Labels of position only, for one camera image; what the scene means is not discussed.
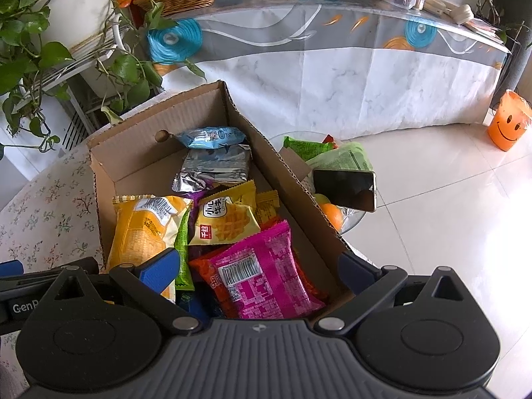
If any dark blue snack packet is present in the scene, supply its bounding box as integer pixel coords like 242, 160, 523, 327
177, 291, 221, 321

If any glass bowl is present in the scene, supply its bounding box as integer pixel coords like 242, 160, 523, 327
270, 131, 370, 235

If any yellow waffle snack packet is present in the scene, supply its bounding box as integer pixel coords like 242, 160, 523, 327
189, 181, 261, 246

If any printed plastic tablecloth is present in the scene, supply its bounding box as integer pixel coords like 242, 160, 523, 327
152, 0, 512, 142

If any cardboard box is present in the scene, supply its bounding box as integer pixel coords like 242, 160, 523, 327
87, 80, 358, 321

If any grey pole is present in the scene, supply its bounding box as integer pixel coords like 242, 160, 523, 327
501, 25, 532, 92

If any pothos plant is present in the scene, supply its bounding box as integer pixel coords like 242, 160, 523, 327
0, 0, 208, 159

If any light blue snack packet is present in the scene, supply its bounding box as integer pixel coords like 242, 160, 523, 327
175, 127, 247, 150

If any large yellow snack packet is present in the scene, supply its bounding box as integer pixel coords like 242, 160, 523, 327
107, 195, 194, 300

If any floral tablecloth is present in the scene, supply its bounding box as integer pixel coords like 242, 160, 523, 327
0, 91, 175, 277

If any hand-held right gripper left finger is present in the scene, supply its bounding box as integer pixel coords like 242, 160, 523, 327
52, 248, 204, 328

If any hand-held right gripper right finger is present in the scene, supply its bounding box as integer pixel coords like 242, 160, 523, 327
319, 253, 474, 328

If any white plant pot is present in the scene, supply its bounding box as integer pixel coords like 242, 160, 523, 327
31, 0, 127, 96

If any black smartphone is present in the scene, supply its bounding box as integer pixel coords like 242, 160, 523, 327
313, 169, 378, 213

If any dark green snack packet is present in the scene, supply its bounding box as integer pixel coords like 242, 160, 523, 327
284, 134, 338, 161

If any orange fruit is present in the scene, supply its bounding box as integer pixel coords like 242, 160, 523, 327
320, 202, 345, 232

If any pink snack packet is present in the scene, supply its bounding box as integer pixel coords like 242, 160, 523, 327
208, 220, 327, 321

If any orange smiley cup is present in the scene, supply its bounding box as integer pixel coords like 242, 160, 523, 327
487, 89, 532, 152

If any silver foil snack packet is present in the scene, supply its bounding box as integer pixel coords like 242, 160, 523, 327
172, 145, 253, 194

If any purple snack packet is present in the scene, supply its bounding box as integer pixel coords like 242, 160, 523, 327
183, 187, 217, 237

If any cream handheld fan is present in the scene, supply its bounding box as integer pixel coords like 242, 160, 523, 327
424, 0, 474, 25

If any light green plastic bag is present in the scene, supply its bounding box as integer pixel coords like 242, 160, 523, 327
307, 141, 373, 175

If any small golden snack packet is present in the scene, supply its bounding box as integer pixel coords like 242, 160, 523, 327
255, 190, 280, 226

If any white plant stand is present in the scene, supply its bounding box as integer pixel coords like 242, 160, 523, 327
0, 12, 129, 150

